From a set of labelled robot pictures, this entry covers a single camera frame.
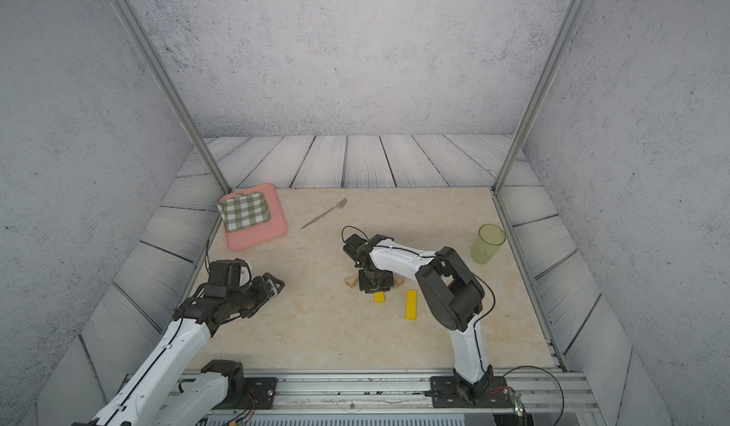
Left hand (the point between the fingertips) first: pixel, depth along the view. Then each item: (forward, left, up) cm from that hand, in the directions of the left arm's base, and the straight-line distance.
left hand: (281, 288), depth 81 cm
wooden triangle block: (+6, -19, -8) cm, 22 cm away
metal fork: (+40, -13, -9) cm, 44 cm away
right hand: (+4, -27, -9) cm, 29 cm away
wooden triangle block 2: (+6, -34, -7) cm, 35 cm away
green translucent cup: (+15, -64, +1) cm, 66 cm away
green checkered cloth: (+38, +23, -8) cm, 45 cm away
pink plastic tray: (+32, +12, -13) cm, 37 cm away
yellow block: (+1, -28, -9) cm, 29 cm away
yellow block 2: (-1, -38, -10) cm, 39 cm away
